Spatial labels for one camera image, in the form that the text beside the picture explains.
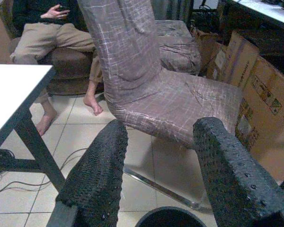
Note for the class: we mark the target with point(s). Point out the black phone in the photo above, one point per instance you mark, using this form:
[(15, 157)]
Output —
[(63, 9)]

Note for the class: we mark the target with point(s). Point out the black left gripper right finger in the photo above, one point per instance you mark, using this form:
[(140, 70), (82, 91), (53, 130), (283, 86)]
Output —
[(227, 175)]

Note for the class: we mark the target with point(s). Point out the brown checked fabric chair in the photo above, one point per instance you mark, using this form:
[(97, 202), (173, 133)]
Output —
[(177, 52), (137, 71)]

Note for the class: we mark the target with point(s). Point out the brown armchair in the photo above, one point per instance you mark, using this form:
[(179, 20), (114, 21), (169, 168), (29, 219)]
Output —
[(68, 68)]

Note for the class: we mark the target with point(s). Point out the small labelled cardboard box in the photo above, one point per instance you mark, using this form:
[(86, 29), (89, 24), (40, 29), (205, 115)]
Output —
[(216, 61)]

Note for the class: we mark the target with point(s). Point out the black rubbish bin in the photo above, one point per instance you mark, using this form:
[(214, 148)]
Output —
[(168, 218)]

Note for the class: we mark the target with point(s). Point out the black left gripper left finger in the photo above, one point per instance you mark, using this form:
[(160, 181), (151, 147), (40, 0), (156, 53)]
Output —
[(97, 170)]

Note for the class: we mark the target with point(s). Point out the seated person in khaki trousers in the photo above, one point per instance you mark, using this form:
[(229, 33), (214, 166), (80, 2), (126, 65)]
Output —
[(52, 45)]

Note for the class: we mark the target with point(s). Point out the white topped dark desk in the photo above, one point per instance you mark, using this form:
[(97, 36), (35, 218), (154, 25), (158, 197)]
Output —
[(262, 14)]

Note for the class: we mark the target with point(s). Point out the dark open cardboard box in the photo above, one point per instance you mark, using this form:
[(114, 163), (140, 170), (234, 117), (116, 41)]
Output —
[(204, 45)]

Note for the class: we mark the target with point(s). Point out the white table with black legs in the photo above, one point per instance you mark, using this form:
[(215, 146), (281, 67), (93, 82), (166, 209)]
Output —
[(11, 94)]

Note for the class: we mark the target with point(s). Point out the large printed cardboard box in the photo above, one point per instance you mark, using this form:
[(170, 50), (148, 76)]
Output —
[(269, 113)]

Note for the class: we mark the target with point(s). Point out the tall plain cardboard box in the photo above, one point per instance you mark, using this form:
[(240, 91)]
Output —
[(241, 61)]

